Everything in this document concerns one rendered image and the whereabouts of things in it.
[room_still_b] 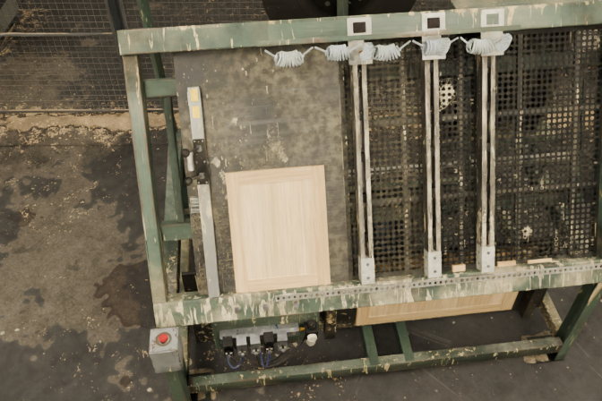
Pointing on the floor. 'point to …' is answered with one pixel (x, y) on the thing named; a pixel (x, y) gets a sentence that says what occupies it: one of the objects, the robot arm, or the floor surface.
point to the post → (177, 386)
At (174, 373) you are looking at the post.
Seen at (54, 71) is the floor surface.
